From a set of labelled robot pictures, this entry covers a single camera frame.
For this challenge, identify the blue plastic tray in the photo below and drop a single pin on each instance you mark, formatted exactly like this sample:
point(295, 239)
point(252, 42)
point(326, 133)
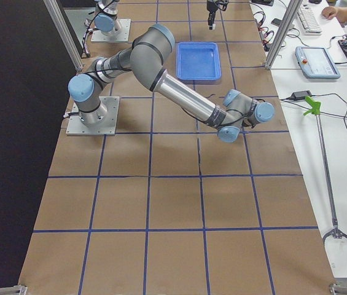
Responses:
point(198, 61)

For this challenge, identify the person's hand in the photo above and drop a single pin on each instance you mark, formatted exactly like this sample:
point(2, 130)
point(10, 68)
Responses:
point(330, 12)

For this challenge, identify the black smartphone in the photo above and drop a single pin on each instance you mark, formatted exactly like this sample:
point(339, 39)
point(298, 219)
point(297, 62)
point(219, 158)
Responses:
point(276, 22)

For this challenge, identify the white keyboard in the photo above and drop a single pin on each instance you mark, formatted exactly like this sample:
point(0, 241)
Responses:
point(308, 22)

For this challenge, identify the blue teach pendant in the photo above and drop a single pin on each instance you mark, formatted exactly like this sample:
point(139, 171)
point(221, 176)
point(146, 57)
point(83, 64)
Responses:
point(316, 63)

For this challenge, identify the black power adapter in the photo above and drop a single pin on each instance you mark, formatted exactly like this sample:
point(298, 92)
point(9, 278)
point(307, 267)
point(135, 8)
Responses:
point(300, 95)

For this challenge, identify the brown paper table cover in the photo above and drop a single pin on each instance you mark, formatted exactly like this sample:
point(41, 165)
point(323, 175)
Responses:
point(164, 206)

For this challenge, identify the aluminium frame post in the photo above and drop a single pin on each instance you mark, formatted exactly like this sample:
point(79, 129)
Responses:
point(286, 22)

